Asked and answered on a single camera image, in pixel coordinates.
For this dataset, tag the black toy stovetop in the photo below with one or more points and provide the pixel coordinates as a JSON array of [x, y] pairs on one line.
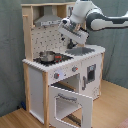
[[58, 59]]

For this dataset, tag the wooden toy kitchen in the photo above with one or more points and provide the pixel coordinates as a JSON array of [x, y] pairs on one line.
[[38, 78]]

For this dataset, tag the black toy faucet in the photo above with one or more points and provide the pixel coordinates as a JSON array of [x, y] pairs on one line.
[[71, 44]]

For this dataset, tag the grey toy sink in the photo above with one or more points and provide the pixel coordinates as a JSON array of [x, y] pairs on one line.
[[79, 51]]

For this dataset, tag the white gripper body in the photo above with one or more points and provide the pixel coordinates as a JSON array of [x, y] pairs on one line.
[[73, 30]]

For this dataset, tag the silver toy pot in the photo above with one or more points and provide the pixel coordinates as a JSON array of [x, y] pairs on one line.
[[47, 56]]

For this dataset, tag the red right stove knob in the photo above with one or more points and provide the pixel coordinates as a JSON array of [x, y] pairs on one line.
[[74, 69]]

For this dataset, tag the grey cabinet door dispenser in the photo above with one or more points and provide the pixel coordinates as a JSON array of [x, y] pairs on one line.
[[91, 73]]

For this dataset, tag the white oven door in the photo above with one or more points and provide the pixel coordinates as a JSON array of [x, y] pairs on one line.
[[63, 102]]

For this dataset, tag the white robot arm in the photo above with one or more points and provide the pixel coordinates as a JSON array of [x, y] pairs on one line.
[[85, 11]]

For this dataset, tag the grey range hood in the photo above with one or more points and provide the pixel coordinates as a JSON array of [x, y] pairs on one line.
[[45, 16]]

